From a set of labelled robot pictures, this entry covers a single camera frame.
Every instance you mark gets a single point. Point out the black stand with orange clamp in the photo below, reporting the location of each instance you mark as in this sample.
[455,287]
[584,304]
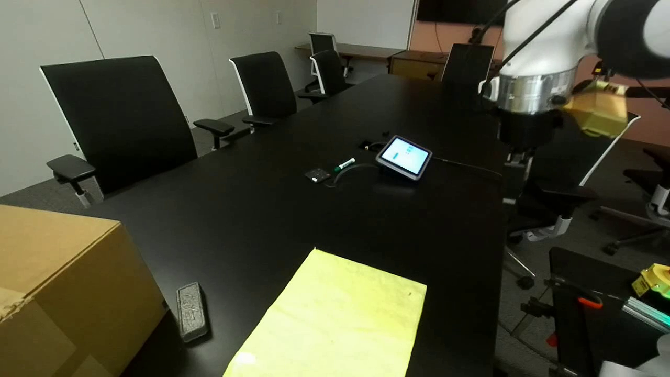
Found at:
[579,326]

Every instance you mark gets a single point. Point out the black wall television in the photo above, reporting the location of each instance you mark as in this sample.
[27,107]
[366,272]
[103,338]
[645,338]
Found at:
[453,8]

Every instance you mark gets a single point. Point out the brown cardboard box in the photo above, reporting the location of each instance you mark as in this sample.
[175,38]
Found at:
[63,293]

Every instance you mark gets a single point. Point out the black office chair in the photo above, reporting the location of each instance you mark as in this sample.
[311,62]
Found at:
[268,86]
[331,74]
[322,43]
[465,66]
[118,117]

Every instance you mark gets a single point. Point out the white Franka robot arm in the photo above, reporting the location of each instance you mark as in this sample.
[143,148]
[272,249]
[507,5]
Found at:
[536,43]

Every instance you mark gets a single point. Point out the grey remote control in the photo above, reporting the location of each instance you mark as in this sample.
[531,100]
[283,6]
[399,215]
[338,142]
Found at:
[189,311]

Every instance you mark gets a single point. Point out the small black adapter box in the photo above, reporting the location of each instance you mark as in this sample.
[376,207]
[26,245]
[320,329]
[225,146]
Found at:
[317,174]

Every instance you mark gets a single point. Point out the office chair with white base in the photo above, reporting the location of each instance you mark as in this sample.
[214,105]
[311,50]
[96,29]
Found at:
[656,201]

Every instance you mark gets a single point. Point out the touch panel tablet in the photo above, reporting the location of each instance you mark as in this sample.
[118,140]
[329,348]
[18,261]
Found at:
[404,158]

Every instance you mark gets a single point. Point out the wooden credenza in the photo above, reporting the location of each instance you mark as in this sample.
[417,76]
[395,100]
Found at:
[417,66]

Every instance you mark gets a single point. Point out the yellow towel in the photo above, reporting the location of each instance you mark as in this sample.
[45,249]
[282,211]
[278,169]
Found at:
[336,321]

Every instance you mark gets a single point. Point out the yellow green plastic object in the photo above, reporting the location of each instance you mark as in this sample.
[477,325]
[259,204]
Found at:
[651,279]

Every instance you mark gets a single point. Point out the green lit mount plate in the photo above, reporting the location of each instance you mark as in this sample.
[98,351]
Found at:
[645,313]

